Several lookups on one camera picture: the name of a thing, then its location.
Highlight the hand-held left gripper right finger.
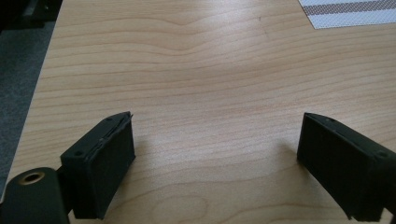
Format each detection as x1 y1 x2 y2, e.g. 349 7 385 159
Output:
296 112 396 223

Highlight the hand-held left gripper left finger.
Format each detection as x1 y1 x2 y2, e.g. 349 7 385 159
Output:
60 111 136 220

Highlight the white striped woven mat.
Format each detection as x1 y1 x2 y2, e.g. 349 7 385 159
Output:
298 0 396 31

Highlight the dark object beside table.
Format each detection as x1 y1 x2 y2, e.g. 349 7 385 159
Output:
0 0 64 32

